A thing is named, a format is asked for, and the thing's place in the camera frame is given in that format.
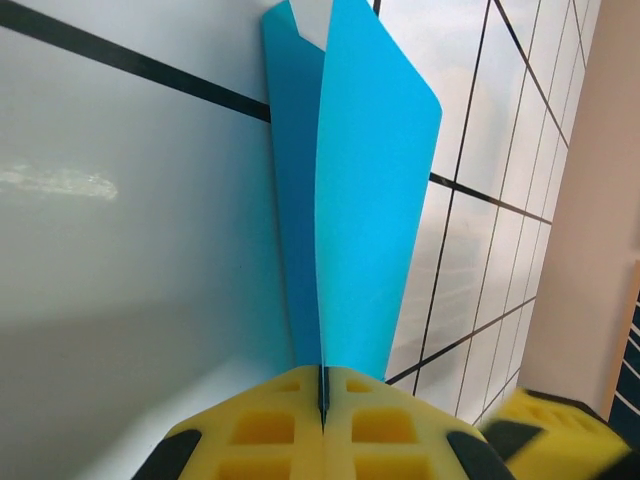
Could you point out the teal cloth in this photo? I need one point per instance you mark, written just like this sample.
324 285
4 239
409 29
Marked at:
370 200

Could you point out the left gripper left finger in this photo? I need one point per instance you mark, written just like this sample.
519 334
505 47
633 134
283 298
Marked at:
260 440

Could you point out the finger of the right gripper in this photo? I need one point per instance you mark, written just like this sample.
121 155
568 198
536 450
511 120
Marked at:
565 445

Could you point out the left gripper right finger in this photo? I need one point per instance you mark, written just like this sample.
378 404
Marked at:
400 445

